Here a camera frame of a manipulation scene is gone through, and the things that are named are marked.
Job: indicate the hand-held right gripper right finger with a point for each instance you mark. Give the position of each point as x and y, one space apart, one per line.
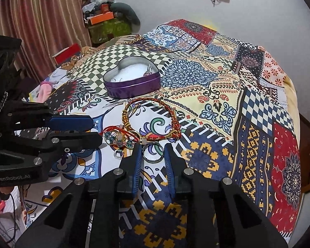
169 171

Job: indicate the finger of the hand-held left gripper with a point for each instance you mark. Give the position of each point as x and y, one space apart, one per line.
69 123
76 140

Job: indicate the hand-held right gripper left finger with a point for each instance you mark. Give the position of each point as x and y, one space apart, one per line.
137 165

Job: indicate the purple heart-shaped tin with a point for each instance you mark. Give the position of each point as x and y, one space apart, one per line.
134 86

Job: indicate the silver jewelry piece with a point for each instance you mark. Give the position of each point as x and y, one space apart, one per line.
149 70

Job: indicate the pink cloth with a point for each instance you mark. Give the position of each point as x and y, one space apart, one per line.
46 90

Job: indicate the striped brown curtain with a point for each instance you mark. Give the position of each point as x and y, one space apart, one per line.
41 18

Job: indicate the red book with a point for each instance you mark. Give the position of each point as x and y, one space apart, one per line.
68 53

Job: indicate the white foam pad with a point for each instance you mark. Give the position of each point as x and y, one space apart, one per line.
130 73

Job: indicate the patchwork printed bedsheet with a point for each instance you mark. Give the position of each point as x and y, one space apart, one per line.
209 95

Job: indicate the green patterned box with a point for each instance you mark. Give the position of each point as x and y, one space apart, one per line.
107 31

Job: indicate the orange box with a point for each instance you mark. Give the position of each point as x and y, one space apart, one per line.
100 18

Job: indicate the yellow mattress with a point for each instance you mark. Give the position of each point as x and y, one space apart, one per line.
292 98

